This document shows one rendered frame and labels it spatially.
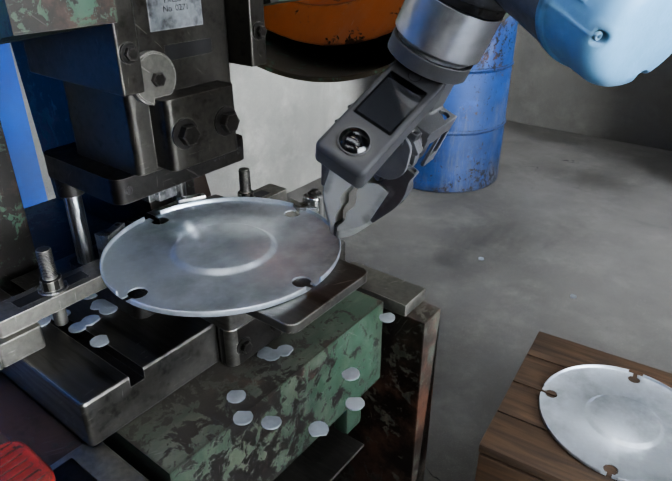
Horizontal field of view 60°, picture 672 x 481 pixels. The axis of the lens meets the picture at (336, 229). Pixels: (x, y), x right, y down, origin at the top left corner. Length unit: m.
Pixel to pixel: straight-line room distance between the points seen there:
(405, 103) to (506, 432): 0.77
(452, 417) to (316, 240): 0.98
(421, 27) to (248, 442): 0.50
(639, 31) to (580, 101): 3.59
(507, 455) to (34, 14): 0.92
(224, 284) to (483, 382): 1.19
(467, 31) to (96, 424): 0.53
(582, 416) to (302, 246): 0.67
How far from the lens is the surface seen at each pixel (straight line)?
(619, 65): 0.38
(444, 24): 0.46
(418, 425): 1.02
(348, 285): 0.66
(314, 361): 0.78
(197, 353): 0.74
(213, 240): 0.75
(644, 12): 0.37
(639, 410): 1.24
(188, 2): 0.70
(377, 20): 0.91
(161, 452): 0.69
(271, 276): 0.68
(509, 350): 1.89
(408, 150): 0.50
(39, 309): 0.76
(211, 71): 0.73
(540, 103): 4.04
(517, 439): 1.12
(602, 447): 1.16
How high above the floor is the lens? 1.13
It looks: 27 degrees down
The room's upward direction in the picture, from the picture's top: straight up
